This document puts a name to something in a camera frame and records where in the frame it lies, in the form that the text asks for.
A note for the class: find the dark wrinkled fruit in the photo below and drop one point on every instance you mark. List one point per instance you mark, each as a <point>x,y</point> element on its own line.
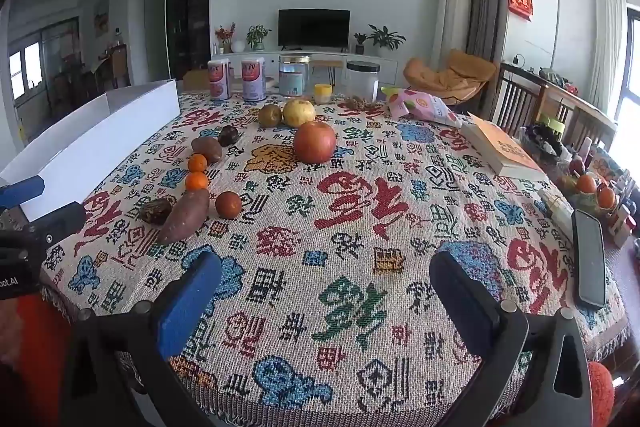
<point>155,212</point>

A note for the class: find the small dark potted plant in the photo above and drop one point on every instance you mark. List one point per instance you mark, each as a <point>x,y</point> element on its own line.
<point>359,41</point>

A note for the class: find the framed wall picture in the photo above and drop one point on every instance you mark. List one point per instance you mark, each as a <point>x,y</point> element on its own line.
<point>102,17</point>

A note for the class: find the red flowers in vase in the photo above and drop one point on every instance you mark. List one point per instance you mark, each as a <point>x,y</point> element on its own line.
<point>225,36</point>

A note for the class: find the black tall cabinet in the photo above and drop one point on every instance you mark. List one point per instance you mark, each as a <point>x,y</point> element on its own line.
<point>190,7</point>

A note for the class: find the wooden bench with backrest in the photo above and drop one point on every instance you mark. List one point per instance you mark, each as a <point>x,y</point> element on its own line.
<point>520,94</point>

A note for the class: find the blue can with gold lid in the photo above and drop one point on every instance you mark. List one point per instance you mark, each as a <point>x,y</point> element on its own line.
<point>294,77</point>

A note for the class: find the covered standing air conditioner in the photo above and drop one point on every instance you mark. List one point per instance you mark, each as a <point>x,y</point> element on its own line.
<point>452,17</point>

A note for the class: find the small tangerine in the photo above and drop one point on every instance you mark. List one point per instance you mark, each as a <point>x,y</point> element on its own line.
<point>197,163</point>
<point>196,182</point>

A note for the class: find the white round vase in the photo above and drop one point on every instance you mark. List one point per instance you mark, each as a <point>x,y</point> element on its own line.
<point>238,47</point>

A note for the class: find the black phone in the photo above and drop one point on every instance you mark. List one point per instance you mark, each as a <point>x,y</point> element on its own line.
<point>590,257</point>

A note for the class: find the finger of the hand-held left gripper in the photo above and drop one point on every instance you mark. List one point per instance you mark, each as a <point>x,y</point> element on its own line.
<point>22,192</point>
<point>57,222</point>

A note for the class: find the basket of fruit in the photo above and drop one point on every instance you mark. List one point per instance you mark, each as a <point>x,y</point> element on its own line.
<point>587,187</point>

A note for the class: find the pink snack bag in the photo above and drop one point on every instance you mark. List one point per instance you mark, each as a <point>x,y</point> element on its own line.
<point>422,104</point>

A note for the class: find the white television cabinet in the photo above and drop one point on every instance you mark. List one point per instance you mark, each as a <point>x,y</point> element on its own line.
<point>385,64</point>

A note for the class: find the red apple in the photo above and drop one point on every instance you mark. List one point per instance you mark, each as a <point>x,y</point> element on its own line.
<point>314,143</point>

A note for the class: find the white curtain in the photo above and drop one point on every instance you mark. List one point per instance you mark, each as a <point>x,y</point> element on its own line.
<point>607,42</point>

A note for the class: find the brown round fruit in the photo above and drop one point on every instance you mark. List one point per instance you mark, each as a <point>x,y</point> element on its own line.
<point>270,116</point>

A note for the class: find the pink printed can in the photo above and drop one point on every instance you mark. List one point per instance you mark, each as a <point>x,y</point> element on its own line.
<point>219,79</point>
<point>253,79</point>

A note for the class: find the yellow apple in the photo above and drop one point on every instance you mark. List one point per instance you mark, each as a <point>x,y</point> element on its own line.
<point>299,113</point>

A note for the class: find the white cardboard box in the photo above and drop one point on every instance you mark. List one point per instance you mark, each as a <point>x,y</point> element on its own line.
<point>100,132</point>

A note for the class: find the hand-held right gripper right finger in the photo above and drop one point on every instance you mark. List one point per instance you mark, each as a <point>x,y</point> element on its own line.
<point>462,292</point>

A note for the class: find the brownish orange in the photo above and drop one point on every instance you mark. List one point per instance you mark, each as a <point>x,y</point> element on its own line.
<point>228,205</point>

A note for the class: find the dining table with chairs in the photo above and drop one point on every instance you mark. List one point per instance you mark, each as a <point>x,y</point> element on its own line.
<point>100,72</point>

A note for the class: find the long purple sweet potato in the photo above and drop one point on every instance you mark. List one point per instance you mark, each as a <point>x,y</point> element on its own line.
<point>184,217</point>

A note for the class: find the dark passion fruit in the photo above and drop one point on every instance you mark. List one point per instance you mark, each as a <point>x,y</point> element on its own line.
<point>228,136</point>

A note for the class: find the brown cardboard box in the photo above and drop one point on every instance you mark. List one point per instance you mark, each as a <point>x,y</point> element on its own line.
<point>195,79</point>

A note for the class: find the patterned woven tablecloth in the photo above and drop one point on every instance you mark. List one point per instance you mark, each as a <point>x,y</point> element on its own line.
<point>325,282</point>

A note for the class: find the clear jar with black lid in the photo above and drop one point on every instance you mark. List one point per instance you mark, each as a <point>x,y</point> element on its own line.
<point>362,82</point>

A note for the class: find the orange book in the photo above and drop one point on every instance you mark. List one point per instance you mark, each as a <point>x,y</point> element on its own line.
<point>505,149</point>

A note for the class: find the orange fuzzy clothing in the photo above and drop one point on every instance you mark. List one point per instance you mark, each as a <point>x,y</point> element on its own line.
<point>600,392</point>

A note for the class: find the pile of walnuts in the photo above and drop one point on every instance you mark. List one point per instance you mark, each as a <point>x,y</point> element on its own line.
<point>361,103</point>

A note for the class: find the black television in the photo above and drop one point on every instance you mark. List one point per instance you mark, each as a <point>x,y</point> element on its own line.
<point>314,28</point>

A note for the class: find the large green potted plant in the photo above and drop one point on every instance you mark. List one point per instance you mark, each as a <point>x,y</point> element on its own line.
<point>384,37</point>

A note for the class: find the orange lounge chair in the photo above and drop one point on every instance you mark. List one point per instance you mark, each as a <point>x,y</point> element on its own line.
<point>450,74</point>

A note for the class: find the brown kiwi potato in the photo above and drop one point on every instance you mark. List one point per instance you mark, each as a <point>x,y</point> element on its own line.
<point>207,150</point>

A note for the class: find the wooden bench with hairpin legs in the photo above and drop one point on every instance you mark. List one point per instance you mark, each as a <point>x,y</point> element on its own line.
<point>327,64</point>

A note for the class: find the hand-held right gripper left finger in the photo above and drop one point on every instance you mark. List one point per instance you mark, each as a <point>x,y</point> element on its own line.
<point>192,297</point>

